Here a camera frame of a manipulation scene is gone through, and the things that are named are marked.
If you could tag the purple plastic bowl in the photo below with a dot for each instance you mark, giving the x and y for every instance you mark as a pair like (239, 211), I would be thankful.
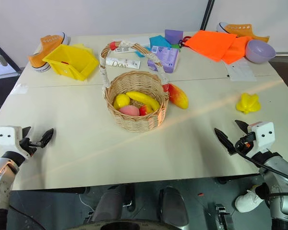
(260, 51)

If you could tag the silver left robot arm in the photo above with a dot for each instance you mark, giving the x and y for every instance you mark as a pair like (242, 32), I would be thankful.
(1, 167)

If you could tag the yellow lemon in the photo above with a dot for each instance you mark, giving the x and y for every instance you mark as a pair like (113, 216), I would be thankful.
(121, 101)

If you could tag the black pole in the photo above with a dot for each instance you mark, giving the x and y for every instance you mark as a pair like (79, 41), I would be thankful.
(207, 14)

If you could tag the large orange cloth bag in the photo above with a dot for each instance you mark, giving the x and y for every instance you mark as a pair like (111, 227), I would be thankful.
(211, 44)

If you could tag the green foam block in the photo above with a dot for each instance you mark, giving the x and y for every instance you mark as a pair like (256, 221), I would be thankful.
(175, 46)

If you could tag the black metal stand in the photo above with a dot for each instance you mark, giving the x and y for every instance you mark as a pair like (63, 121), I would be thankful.
(223, 215)

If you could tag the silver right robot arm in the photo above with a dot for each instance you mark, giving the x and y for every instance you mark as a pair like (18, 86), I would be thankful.
(278, 169)

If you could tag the small orange cloth bag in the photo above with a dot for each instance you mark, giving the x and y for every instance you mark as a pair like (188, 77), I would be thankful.
(236, 51)

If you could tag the orange canvas sneaker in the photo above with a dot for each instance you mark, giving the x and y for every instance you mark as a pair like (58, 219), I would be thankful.
(240, 30)
(45, 50)

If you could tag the white paper sheet with print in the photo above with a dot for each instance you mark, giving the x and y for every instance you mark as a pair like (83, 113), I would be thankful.
(241, 70)

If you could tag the purple tissue pack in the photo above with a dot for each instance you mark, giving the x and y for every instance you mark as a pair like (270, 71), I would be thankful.
(166, 57)

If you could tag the white Dove tube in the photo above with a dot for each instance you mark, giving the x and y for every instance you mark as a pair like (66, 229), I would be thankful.
(122, 63)

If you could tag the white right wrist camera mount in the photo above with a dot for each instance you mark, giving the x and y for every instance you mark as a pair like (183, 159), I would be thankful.
(264, 135)

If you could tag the dark rounded shape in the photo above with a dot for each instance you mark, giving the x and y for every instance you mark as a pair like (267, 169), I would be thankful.
(174, 206)

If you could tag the purple foam block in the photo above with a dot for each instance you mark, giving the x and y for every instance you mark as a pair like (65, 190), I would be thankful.
(173, 36)

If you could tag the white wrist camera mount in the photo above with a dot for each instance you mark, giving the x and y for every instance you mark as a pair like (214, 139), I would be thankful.
(264, 135)
(7, 136)

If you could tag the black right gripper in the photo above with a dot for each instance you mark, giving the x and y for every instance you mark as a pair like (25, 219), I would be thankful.
(245, 141)

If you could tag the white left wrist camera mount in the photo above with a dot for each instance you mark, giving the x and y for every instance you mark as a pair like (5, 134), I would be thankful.
(7, 136)

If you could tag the pink peach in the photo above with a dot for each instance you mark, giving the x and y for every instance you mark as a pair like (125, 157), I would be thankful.
(129, 111)

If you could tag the red yellow mango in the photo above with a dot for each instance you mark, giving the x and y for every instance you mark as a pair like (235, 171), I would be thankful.
(178, 96)

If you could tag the grey rounded shape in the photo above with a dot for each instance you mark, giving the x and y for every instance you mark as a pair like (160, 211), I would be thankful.
(110, 203)

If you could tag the white shoe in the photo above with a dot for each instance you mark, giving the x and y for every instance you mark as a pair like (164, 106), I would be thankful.
(248, 200)

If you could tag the yellow plastic bin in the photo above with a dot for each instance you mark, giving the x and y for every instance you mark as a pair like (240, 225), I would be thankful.
(69, 60)

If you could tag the yellow banana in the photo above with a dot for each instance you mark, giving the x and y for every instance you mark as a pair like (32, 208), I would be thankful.
(145, 98)

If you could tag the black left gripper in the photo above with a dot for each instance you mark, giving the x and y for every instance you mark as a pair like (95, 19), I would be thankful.
(28, 144)

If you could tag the red apple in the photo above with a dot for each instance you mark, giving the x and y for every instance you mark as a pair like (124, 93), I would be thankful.
(145, 110)

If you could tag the yellow plastic toy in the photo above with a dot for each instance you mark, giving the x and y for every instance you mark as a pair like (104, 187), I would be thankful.
(248, 103)

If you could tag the teal foam block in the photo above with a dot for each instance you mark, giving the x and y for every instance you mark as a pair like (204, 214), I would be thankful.
(159, 41)

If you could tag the clear tape patch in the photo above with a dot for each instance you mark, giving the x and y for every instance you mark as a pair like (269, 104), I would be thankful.
(20, 89)

